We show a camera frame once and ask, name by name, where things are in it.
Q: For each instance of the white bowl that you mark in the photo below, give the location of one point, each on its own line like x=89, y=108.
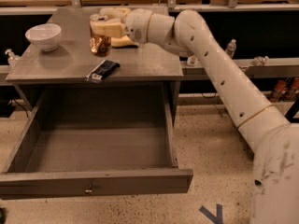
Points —
x=45, y=37

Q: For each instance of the blue tape floor marker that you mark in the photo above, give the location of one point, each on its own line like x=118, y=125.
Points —
x=214, y=218

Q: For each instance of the grey cabinet desk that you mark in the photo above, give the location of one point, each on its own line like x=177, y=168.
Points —
x=72, y=61

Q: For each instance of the open grey top drawer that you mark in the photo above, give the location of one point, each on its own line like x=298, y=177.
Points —
x=96, y=142

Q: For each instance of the white pump lotion bottle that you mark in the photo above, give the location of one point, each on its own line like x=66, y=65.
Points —
x=192, y=61

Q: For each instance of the yellow sponge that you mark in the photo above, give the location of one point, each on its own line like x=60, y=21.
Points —
x=123, y=42

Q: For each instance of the clear pump sanitizer bottle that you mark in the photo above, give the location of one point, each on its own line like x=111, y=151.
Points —
x=12, y=58

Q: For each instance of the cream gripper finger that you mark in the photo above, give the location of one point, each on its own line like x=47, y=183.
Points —
x=111, y=27
x=115, y=12

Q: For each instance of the crumpled clear wrapper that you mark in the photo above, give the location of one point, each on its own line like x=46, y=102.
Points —
x=260, y=61

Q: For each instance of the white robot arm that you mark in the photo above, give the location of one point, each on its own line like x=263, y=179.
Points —
x=273, y=139

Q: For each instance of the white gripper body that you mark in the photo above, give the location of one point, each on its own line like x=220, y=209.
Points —
x=137, y=23

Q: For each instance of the clear plastic water bottle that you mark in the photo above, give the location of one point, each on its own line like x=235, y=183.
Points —
x=231, y=48

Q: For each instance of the orange soda can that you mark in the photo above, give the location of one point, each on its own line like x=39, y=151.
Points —
x=100, y=45

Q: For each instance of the orange bottles under bench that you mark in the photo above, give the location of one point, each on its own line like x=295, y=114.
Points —
x=284, y=90

